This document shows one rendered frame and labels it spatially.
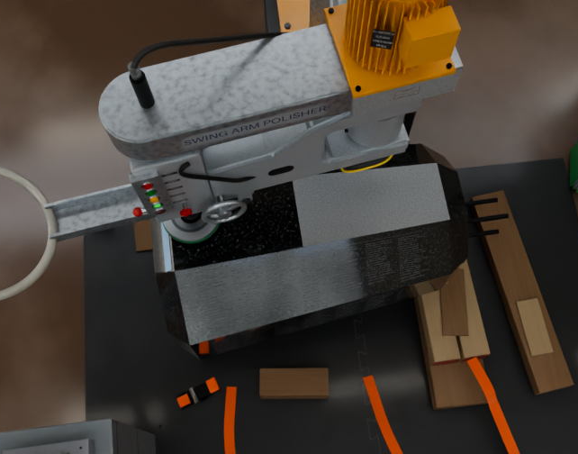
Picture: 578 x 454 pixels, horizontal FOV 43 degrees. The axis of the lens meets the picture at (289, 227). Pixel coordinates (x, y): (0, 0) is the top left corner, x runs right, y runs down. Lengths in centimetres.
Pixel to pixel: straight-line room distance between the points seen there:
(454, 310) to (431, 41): 175
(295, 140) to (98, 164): 184
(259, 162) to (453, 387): 156
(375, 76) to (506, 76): 217
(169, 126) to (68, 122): 208
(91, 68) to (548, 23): 246
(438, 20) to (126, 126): 82
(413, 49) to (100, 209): 126
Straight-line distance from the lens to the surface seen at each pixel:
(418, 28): 175
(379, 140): 234
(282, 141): 218
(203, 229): 267
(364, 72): 196
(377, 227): 273
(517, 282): 353
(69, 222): 257
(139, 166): 207
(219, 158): 221
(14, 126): 407
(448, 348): 327
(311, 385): 325
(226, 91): 196
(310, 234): 271
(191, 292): 274
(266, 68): 199
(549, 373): 348
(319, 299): 281
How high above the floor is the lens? 336
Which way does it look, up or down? 70 degrees down
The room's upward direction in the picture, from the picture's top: 2 degrees counter-clockwise
